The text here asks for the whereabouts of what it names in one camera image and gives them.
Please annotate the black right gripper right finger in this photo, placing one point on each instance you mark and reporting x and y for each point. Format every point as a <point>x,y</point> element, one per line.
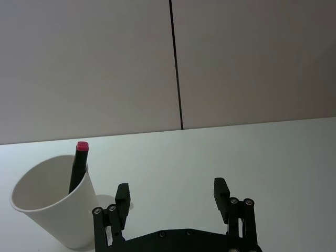
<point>233,215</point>

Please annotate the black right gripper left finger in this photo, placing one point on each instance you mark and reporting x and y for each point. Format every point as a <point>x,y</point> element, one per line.
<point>119,214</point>

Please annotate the black marker with red cap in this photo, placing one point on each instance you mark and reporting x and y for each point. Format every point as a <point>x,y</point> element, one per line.
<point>78,168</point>

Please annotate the white paper cup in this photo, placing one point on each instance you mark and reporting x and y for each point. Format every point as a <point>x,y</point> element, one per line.
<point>53,202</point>

